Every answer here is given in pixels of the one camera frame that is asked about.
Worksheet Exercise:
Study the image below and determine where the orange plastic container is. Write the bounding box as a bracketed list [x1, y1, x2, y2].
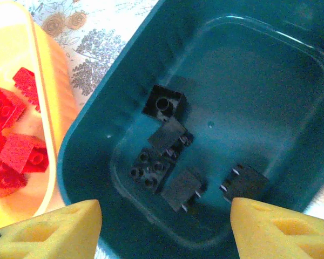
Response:
[0, 0, 83, 233]

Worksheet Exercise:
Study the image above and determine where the teal plastic container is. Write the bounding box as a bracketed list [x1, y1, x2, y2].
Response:
[56, 0, 324, 259]

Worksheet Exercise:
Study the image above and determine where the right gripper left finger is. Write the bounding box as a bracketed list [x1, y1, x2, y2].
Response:
[0, 199, 103, 259]

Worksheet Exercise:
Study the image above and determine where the black lego brick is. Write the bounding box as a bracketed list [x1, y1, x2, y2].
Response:
[128, 147, 173, 193]
[142, 85, 186, 121]
[160, 169, 206, 213]
[147, 118, 194, 157]
[220, 163, 271, 206]

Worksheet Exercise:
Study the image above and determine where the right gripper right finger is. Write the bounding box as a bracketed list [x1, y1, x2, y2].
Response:
[230, 196, 324, 259]

